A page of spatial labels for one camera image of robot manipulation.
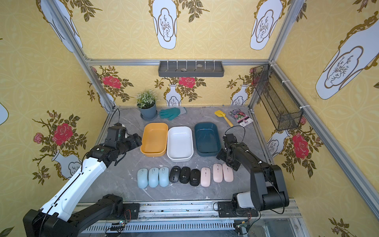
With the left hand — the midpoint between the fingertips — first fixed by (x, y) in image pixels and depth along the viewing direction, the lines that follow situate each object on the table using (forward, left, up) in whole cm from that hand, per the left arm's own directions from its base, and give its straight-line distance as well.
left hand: (138, 139), depth 81 cm
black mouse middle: (-14, -25, -15) cm, 32 cm away
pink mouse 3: (-14, -50, -16) cm, 55 cm away
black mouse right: (-16, -31, -15) cm, 38 cm away
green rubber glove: (+33, -15, -16) cm, 40 cm away
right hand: (-7, -50, -16) cm, 53 cm away
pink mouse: (-16, -37, -15) cm, 43 cm away
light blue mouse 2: (-15, -7, -16) cm, 23 cm away
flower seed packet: (+27, -70, -18) cm, 77 cm away
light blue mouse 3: (-15, -13, -16) cm, 25 cm away
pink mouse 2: (-14, -44, -16) cm, 49 cm away
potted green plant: (+32, +1, -3) cm, 32 cm away
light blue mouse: (-14, -1, -16) cm, 21 cm away
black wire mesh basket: (+21, -81, +10) cm, 84 cm away
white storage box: (+7, -22, -17) cm, 28 cm away
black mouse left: (-14, -19, -15) cm, 28 cm away
